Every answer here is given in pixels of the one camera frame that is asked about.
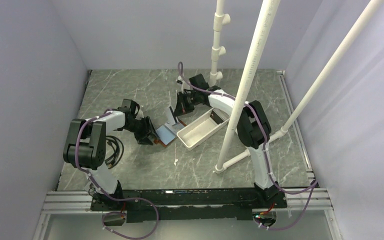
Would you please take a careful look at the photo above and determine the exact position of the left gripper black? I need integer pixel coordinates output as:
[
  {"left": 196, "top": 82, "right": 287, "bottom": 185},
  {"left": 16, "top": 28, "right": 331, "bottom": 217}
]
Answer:
[{"left": 123, "top": 116, "right": 160, "bottom": 146}]

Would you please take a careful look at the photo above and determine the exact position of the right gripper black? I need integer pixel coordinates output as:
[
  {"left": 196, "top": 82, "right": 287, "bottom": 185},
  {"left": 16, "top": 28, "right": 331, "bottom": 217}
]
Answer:
[{"left": 173, "top": 91, "right": 200, "bottom": 118}]

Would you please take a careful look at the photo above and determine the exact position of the brown leather card holder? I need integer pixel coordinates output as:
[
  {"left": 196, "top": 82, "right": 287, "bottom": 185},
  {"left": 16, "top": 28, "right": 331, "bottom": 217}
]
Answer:
[{"left": 154, "top": 120, "right": 186, "bottom": 148}]

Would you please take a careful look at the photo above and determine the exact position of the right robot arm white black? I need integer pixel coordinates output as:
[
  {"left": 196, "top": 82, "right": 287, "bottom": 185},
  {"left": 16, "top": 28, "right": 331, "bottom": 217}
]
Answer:
[{"left": 173, "top": 74, "right": 287, "bottom": 208}]

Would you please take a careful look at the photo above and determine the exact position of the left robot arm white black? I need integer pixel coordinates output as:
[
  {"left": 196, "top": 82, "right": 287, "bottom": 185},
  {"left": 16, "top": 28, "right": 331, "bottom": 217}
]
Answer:
[{"left": 62, "top": 99, "right": 160, "bottom": 210}]

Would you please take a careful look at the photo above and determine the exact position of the white rectangular plastic tray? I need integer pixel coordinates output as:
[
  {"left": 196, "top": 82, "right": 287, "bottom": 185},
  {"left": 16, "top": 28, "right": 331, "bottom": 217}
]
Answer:
[{"left": 176, "top": 108, "right": 230, "bottom": 151}]

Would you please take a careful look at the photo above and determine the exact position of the coiled black cable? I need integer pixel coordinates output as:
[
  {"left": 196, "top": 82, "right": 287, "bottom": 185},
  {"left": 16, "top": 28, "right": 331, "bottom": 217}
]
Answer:
[{"left": 105, "top": 135, "right": 125, "bottom": 170}]

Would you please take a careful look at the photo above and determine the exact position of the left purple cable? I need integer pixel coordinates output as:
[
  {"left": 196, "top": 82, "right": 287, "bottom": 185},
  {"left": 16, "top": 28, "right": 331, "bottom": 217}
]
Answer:
[{"left": 74, "top": 109, "right": 160, "bottom": 240}]

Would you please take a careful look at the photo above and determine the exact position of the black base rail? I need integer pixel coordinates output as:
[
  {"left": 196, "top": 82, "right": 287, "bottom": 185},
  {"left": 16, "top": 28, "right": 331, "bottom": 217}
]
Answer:
[{"left": 90, "top": 187, "right": 288, "bottom": 223}]

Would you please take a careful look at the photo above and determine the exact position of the white PVC pipe frame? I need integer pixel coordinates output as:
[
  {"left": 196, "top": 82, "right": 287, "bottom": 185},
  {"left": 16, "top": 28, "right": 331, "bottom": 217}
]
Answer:
[{"left": 208, "top": 0, "right": 384, "bottom": 174}]

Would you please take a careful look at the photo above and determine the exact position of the aluminium frame rail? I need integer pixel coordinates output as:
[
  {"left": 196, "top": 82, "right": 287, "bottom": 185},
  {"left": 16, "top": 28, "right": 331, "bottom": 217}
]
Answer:
[{"left": 34, "top": 70, "right": 341, "bottom": 240}]

